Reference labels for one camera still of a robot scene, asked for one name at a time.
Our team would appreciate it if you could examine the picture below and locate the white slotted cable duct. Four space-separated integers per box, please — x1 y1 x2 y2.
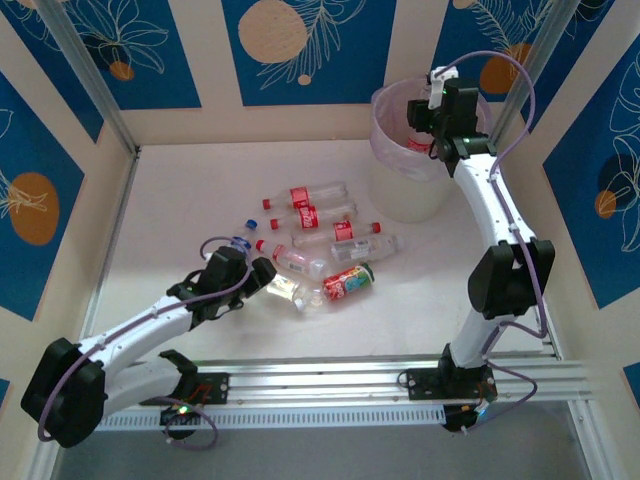
97 405 447 432

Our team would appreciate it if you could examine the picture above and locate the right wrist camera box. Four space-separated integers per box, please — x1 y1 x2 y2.
427 66 460 110

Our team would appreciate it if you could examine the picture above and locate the clear bottle pink label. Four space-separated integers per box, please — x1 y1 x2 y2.
254 238 331 280

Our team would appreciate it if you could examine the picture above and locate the clear cola bottle red cap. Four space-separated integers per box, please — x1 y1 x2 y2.
262 180 349 211
268 200 358 231
290 220 383 249

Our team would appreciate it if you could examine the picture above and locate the black controller board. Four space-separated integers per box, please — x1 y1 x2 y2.
159 402 202 427
443 402 489 434

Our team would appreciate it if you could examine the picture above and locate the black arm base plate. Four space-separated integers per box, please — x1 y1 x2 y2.
405 367 499 401
138 372 231 406

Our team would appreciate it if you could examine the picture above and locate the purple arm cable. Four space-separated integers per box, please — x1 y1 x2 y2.
37 235 251 450
437 51 547 435

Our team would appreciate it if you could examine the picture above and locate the clear bottle white label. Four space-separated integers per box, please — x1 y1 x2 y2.
329 233 407 264

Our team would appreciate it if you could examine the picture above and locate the aluminium frame leg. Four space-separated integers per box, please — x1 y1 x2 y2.
567 399 609 480
24 439 64 480

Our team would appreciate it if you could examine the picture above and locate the white trash bin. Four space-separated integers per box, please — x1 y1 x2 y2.
369 78 496 184

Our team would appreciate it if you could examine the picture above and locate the aluminium frame post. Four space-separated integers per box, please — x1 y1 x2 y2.
34 0 141 156
485 0 587 149

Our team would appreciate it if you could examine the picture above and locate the aluminium table side rail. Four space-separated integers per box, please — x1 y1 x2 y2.
485 147 560 360
82 147 144 351

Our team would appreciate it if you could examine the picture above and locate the clear bottle blue cap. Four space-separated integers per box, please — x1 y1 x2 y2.
228 218 260 256

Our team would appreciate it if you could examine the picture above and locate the white plastic bin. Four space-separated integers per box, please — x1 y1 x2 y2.
370 159 454 225

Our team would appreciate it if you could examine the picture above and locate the aluminium mounting rail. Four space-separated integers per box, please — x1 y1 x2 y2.
42 353 596 416

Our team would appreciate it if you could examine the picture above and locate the clear bottle green cap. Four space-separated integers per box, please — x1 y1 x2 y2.
264 272 325 314

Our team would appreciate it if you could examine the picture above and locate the red label bottle green cap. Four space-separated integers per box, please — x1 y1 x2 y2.
321 262 376 304

